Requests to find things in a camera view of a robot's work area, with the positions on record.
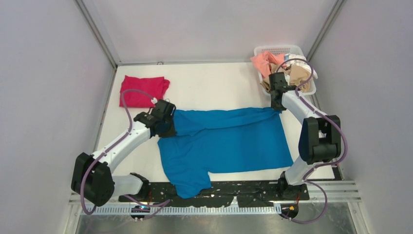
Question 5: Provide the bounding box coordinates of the blue t shirt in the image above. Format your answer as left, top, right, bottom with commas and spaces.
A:
158, 107, 293, 199

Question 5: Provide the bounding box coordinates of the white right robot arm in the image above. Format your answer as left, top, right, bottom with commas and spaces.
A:
269, 72, 341, 200

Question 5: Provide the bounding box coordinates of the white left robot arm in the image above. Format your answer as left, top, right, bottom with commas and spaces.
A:
71, 99, 176, 207

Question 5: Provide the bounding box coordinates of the white t shirt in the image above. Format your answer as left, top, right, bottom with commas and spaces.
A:
283, 54, 312, 81

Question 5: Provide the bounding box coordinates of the salmon pink t shirt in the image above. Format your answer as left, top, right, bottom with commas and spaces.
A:
250, 51, 285, 79

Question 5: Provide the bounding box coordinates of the red folded t shirt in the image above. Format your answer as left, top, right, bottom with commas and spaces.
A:
119, 75, 170, 108

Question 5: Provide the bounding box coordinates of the white plastic laundry basket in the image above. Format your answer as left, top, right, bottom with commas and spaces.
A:
253, 45, 304, 94

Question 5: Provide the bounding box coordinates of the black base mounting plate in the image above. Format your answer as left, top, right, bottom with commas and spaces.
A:
131, 180, 309, 208

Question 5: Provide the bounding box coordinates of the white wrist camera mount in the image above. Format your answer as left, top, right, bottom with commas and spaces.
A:
151, 97, 159, 104

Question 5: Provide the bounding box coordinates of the aluminium frame rail right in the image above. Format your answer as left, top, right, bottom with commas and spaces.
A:
307, 0, 347, 61

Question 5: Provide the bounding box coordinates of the white slotted cable duct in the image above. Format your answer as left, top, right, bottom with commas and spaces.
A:
93, 204, 282, 215

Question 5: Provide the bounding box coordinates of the aluminium frame post left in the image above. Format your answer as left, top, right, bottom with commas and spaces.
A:
74, 0, 117, 70

